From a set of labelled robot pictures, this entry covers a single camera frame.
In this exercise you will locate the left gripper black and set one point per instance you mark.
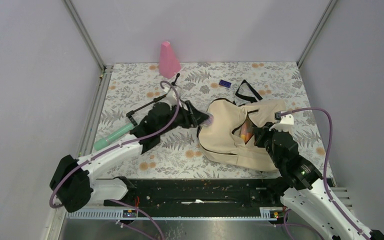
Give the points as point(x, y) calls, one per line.
point(192, 118)

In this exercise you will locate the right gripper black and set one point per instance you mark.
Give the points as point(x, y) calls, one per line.
point(260, 132)

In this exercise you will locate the cream canvas backpack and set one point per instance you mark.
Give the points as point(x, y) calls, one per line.
point(221, 141)

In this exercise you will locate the clear jar of clips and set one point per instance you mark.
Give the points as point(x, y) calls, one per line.
point(209, 121)

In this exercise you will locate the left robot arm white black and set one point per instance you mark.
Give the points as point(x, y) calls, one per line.
point(77, 182)

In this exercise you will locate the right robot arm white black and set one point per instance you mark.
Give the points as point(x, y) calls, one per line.
point(302, 189)

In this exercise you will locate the purple small block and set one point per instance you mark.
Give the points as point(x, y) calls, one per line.
point(225, 83)

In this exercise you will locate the pink cone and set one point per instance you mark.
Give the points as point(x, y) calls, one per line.
point(169, 64)

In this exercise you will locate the black folding tripod stand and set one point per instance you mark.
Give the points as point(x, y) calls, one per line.
point(130, 114)

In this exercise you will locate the mint green tube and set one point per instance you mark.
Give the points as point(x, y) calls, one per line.
point(108, 140)

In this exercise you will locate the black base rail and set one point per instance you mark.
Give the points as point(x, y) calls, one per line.
point(195, 199)

